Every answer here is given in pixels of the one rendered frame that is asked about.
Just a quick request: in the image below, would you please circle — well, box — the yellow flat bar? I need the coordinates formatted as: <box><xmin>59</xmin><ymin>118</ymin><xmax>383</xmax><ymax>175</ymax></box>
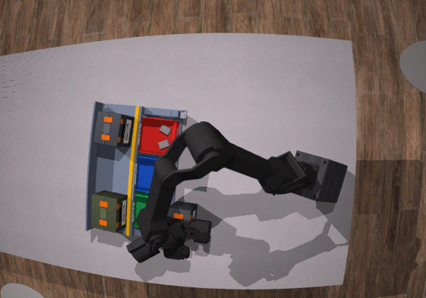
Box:
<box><xmin>126</xmin><ymin>106</ymin><xmax>140</xmax><ymax>236</ymax></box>

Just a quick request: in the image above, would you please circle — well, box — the red open bin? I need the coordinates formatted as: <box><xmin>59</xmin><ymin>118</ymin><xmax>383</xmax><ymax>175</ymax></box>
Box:
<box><xmin>139</xmin><ymin>117</ymin><xmax>180</xmax><ymax>155</ymax></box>

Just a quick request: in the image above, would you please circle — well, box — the blue open bin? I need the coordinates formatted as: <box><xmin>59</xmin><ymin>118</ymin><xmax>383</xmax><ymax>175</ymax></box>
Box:
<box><xmin>136</xmin><ymin>155</ymin><xmax>157</xmax><ymax>193</ymax></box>

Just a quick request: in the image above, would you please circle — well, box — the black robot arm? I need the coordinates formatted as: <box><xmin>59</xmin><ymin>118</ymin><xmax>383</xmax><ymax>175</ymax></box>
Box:
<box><xmin>126</xmin><ymin>121</ymin><xmax>319</xmax><ymax>263</ymax></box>

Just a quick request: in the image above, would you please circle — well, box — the olive green case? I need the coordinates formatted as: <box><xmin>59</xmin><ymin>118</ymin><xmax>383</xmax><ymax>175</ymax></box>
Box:
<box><xmin>91</xmin><ymin>190</ymin><xmax>128</xmax><ymax>233</ymax></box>

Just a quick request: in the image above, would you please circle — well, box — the grey metal bin shelf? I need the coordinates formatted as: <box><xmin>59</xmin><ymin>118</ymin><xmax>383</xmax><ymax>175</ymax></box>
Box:
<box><xmin>85</xmin><ymin>101</ymin><xmax>187</xmax><ymax>237</ymax></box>

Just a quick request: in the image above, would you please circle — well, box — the green bin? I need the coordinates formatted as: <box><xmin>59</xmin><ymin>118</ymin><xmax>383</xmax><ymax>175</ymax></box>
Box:
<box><xmin>133</xmin><ymin>191</ymin><xmax>148</xmax><ymax>228</ymax></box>

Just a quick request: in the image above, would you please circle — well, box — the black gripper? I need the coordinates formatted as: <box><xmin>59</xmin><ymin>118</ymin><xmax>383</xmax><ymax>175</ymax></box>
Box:
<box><xmin>167</xmin><ymin>217</ymin><xmax>212</xmax><ymax>244</ymax></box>

